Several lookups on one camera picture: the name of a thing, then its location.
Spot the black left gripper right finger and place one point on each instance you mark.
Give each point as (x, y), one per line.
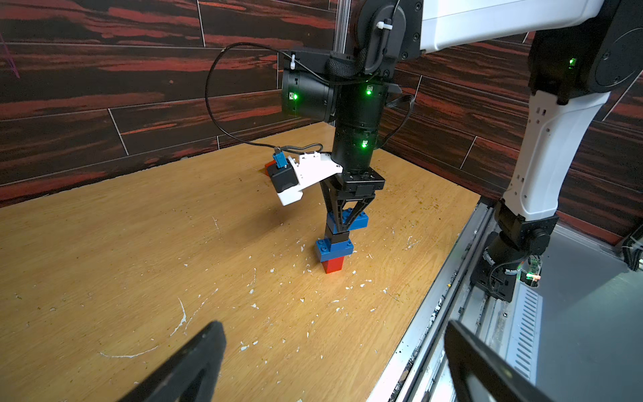
(480, 374)

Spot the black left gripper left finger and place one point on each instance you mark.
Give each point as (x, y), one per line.
(190, 374)

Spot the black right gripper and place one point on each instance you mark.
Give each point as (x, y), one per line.
(358, 188)

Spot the blue long brick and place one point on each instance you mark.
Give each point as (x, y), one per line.
(360, 221)
(326, 251)

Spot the black square brick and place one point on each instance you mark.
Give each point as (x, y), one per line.
(332, 237)

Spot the red tall square brick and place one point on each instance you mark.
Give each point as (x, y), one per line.
(333, 265)

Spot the small red base brick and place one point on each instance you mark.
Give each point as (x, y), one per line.
(268, 167)

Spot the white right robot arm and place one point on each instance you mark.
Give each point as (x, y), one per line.
(468, 122)

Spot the aluminium front base rails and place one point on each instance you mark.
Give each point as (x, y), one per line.
(577, 336)

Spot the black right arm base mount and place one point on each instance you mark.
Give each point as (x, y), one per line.
(496, 270)

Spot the aluminium frame rail right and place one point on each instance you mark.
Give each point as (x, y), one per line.
(343, 12)

